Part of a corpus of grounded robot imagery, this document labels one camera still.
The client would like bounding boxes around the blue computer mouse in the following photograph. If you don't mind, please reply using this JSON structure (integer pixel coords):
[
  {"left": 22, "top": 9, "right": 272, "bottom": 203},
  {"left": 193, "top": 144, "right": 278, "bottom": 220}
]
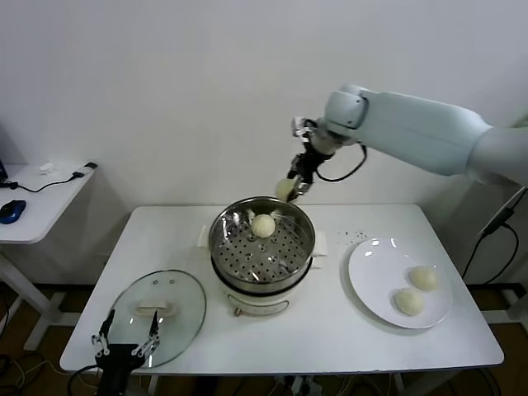
[{"left": 0, "top": 199, "right": 26, "bottom": 225}]

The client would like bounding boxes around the stainless steel steamer basket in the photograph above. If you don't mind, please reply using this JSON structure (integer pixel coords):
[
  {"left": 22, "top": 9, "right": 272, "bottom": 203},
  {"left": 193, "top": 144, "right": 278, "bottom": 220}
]
[{"left": 199, "top": 196, "right": 329, "bottom": 285}]

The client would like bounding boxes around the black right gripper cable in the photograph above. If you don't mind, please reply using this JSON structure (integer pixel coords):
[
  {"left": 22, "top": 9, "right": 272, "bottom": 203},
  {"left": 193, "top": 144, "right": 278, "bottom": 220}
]
[{"left": 315, "top": 143, "right": 368, "bottom": 182}]

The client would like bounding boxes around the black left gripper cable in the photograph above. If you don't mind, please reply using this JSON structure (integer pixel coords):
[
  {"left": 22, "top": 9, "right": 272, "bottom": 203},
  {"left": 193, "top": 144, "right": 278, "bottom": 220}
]
[{"left": 68, "top": 364, "right": 102, "bottom": 396}]

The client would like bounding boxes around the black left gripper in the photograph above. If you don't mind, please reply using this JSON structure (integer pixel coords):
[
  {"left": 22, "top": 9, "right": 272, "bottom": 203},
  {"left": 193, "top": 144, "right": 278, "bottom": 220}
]
[{"left": 91, "top": 309, "right": 161, "bottom": 368}]

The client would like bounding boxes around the white round plate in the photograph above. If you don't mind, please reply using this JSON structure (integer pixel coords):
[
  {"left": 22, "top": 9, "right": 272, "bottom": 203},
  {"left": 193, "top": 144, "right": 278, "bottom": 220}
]
[{"left": 347, "top": 237, "right": 454, "bottom": 330}]

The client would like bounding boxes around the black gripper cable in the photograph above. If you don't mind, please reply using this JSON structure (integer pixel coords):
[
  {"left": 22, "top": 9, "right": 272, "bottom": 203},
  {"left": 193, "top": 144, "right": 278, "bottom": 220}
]
[
  {"left": 315, "top": 143, "right": 368, "bottom": 182},
  {"left": 68, "top": 364, "right": 102, "bottom": 396}
]

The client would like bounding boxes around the black desk cable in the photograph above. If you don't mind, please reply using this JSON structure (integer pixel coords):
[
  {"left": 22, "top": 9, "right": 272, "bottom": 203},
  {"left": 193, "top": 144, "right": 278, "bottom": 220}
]
[{"left": 0, "top": 163, "right": 99, "bottom": 194}]

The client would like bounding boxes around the white side desk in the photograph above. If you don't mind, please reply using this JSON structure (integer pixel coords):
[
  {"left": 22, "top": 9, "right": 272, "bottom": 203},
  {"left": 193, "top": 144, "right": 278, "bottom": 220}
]
[{"left": 0, "top": 163, "right": 98, "bottom": 351}]

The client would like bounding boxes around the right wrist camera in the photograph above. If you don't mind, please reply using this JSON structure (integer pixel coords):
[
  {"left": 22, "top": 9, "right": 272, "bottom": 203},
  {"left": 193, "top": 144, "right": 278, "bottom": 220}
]
[{"left": 290, "top": 117, "right": 317, "bottom": 135}]

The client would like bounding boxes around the glass pot lid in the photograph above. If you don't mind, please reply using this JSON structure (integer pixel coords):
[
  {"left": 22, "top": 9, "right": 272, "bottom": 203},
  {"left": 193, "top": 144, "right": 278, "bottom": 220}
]
[{"left": 106, "top": 269, "right": 207, "bottom": 370}]

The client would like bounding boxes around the white steamed baozi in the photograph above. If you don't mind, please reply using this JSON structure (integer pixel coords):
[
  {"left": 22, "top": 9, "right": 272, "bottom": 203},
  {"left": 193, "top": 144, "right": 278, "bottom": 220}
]
[
  {"left": 250, "top": 214, "right": 276, "bottom": 239},
  {"left": 275, "top": 177, "right": 300, "bottom": 202},
  {"left": 407, "top": 265, "right": 439, "bottom": 291},
  {"left": 391, "top": 287, "right": 426, "bottom": 318}
]

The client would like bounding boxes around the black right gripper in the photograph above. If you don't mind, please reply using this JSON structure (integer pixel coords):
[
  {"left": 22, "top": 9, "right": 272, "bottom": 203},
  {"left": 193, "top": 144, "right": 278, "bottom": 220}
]
[{"left": 287, "top": 142, "right": 331, "bottom": 204}]

